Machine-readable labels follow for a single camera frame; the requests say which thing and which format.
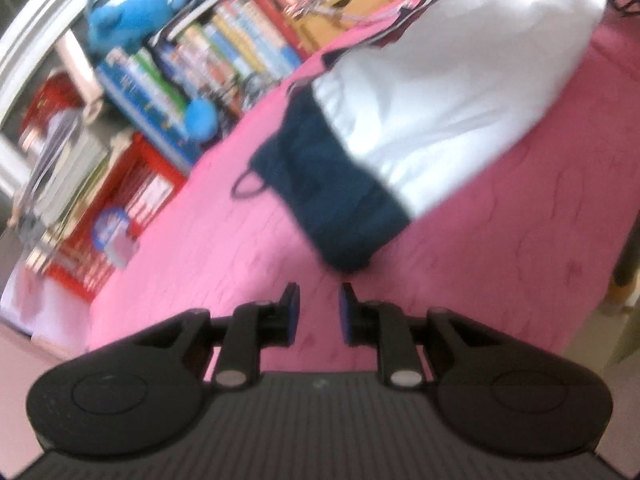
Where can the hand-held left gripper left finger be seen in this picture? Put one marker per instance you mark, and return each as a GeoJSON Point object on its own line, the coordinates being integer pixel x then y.
{"type": "Point", "coordinates": [294, 315]}

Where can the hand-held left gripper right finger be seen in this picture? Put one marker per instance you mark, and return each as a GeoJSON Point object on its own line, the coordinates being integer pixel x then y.
{"type": "Point", "coordinates": [345, 315]}

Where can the navy and white jacket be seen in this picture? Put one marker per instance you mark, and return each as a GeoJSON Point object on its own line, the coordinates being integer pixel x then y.
{"type": "Point", "coordinates": [425, 100]}

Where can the pink blanket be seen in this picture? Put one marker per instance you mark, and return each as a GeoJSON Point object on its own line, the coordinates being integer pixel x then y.
{"type": "Point", "coordinates": [200, 260]}

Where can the stack of papers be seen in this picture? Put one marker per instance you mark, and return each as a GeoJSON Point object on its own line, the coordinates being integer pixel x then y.
{"type": "Point", "coordinates": [60, 180]}

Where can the row of picture books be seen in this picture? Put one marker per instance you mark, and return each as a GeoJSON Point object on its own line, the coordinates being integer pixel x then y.
{"type": "Point", "coordinates": [220, 55]}

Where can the wooden desk organizer with drawers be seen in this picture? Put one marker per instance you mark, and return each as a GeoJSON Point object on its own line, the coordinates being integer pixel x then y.
{"type": "Point", "coordinates": [325, 30]}

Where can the white window frame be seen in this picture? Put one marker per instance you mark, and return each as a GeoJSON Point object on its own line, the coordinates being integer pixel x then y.
{"type": "Point", "coordinates": [25, 45]}

